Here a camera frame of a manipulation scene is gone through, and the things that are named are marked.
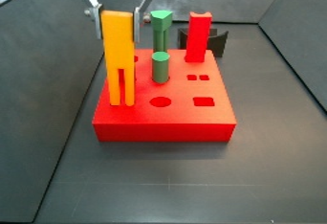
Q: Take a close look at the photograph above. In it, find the yellow two-legged peg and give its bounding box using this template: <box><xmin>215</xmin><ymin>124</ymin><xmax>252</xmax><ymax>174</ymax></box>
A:
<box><xmin>102</xmin><ymin>11</ymin><xmax>135</xmax><ymax>106</ymax></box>

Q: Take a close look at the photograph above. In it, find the red peg board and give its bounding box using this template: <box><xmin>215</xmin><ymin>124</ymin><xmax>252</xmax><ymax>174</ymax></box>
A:
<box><xmin>92</xmin><ymin>49</ymin><xmax>236</xmax><ymax>142</ymax></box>

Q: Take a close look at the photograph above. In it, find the green pentagon-top peg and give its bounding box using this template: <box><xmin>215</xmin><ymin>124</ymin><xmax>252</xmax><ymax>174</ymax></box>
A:
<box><xmin>151</xmin><ymin>10</ymin><xmax>172</xmax><ymax>52</ymax></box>

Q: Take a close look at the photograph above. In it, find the tall red peg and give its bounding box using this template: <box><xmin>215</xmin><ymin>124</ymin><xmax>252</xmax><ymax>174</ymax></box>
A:
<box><xmin>186</xmin><ymin>12</ymin><xmax>212</xmax><ymax>62</ymax></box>

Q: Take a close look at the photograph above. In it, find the green cylinder peg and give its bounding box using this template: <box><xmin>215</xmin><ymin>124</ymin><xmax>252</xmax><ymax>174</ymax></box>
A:
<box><xmin>152</xmin><ymin>52</ymin><xmax>170</xmax><ymax>83</ymax></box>

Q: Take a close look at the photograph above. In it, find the black curved bracket stand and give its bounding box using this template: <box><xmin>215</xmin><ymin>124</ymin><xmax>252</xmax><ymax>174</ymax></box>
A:
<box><xmin>178</xmin><ymin>28</ymin><xmax>228</xmax><ymax>57</ymax></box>

